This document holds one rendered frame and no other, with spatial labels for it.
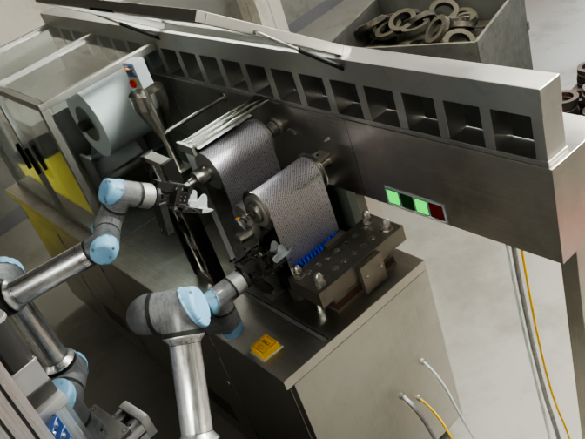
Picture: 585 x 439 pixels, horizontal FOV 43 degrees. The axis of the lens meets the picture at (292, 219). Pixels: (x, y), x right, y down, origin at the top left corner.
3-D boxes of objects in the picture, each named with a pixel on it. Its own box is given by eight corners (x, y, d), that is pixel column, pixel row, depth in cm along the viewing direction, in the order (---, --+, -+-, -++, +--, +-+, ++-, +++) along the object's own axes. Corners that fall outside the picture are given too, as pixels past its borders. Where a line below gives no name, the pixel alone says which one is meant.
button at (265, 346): (252, 351, 239) (249, 346, 238) (267, 338, 242) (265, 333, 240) (265, 360, 234) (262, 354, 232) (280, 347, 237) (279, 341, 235)
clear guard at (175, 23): (44, 0, 266) (44, -2, 266) (164, 26, 299) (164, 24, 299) (198, 17, 189) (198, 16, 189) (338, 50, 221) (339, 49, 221)
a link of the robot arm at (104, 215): (86, 244, 209) (100, 213, 205) (90, 224, 219) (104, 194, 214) (113, 253, 212) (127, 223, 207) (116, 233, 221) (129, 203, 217)
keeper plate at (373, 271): (363, 292, 245) (355, 266, 239) (383, 275, 249) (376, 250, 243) (368, 294, 243) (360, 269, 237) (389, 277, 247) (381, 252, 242)
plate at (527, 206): (77, 99, 421) (52, 51, 406) (117, 77, 433) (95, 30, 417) (559, 268, 193) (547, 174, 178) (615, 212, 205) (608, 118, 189)
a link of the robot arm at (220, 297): (203, 314, 235) (193, 293, 231) (229, 293, 240) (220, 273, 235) (216, 322, 229) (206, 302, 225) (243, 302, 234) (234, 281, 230)
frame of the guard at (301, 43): (30, 13, 268) (33, -7, 267) (163, 40, 304) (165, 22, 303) (194, 39, 185) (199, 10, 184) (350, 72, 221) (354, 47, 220)
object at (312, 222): (290, 268, 249) (273, 225, 239) (338, 230, 259) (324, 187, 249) (291, 269, 249) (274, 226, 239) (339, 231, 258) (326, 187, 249)
